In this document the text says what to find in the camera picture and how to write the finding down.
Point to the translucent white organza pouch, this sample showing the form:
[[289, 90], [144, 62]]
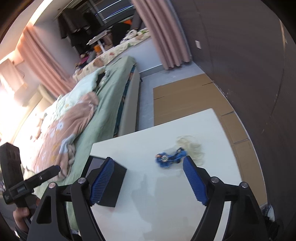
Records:
[[193, 148]]

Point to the left hand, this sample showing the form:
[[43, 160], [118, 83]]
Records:
[[20, 214]]

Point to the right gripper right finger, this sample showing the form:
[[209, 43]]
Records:
[[199, 181]]

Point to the pink brown fleece blanket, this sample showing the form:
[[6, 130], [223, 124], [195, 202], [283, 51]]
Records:
[[57, 142]]

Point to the bed with green blanket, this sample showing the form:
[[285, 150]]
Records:
[[111, 84]]

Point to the white wall switch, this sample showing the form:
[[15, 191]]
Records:
[[198, 45]]

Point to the pink curtain by window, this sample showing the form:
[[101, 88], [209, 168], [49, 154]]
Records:
[[50, 73]]

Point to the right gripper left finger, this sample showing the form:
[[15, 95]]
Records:
[[99, 179]]

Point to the flattened cardboard sheet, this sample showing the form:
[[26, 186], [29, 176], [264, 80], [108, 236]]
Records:
[[191, 95]]

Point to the black jewelry box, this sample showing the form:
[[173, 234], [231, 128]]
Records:
[[110, 196]]

